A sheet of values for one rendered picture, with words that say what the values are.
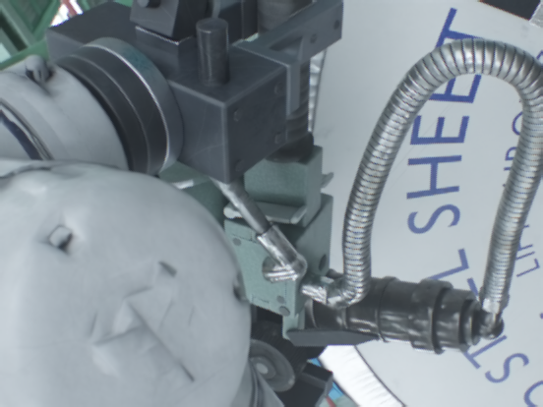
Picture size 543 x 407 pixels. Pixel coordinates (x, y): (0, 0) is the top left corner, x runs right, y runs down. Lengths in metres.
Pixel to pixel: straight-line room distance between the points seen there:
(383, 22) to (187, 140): 0.34
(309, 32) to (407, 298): 0.26
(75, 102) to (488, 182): 0.53
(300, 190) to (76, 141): 0.24
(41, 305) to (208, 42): 0.21
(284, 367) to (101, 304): 0.50
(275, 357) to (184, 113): 0.33
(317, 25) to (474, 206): 0.39
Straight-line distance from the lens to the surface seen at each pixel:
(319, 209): 0.61
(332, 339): 0.61
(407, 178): 0.80
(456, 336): 0.66
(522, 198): 0.55
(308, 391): 0.75
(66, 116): 0.37
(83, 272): 0.21
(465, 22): 0.74
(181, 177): 0.57
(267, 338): 0.70
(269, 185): 0.58
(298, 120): 0.55
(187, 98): 0.41
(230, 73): 0.41
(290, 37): 0.48
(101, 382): 0.22
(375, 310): 0.68
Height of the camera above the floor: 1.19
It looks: 10 degrees up
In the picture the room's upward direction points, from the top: 115 degrees counter-clockwise
